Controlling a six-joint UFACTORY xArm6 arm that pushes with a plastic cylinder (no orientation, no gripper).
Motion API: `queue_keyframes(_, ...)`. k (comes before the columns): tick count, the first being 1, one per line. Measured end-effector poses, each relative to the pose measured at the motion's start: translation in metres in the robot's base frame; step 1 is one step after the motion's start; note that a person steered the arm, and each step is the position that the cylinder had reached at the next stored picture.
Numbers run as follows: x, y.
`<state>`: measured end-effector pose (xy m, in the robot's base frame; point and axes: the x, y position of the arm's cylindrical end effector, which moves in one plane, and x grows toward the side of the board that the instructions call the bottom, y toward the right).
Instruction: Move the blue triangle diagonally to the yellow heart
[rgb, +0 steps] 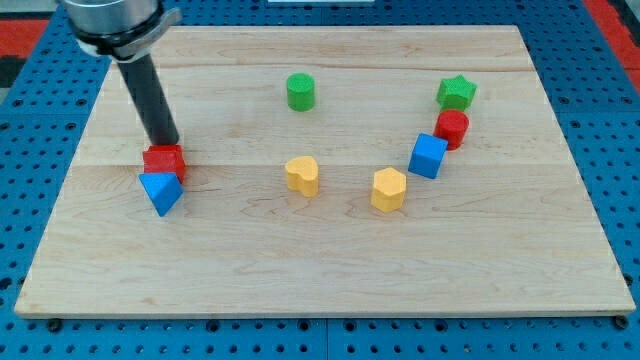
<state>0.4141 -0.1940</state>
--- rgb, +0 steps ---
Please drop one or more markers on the blue triangle block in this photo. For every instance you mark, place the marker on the blue triangle block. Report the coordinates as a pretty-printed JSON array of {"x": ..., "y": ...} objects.
[{"x": 163, "y": 189}]

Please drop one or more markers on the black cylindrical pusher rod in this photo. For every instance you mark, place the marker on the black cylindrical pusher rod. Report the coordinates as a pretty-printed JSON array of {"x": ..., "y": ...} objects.
[{"x": 143, "y": 84}]

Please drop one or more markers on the yellow heart block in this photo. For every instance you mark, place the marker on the yellow heart block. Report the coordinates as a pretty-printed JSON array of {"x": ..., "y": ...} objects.
[{"x": 302, "y": 175}]

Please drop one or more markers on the yellow hexagon block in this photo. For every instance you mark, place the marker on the yellow hexagon block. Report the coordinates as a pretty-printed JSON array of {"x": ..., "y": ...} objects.
[{"x": 388, "y": 190}]

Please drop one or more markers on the red cylinder block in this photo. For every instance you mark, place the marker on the red cylinder block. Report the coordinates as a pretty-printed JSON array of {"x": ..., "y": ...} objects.
[{"x": 451, "y": 126}]

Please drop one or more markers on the light wooden board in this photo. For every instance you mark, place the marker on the light wooden board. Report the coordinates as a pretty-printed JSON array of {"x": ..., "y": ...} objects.
[{"x": 506, "y": 229}]

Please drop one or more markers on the green cylinder block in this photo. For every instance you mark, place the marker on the green cylinder block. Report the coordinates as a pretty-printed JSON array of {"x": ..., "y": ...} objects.
[{"x": 300, "y": 88}]

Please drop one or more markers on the blue cube block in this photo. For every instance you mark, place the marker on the blue cube block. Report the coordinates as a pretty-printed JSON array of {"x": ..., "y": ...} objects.
[{"x": 427, "y": 155}]

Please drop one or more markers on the green star block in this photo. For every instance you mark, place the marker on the green star block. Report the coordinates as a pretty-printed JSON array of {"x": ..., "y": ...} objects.
[{"x": 456, "y": 93}]

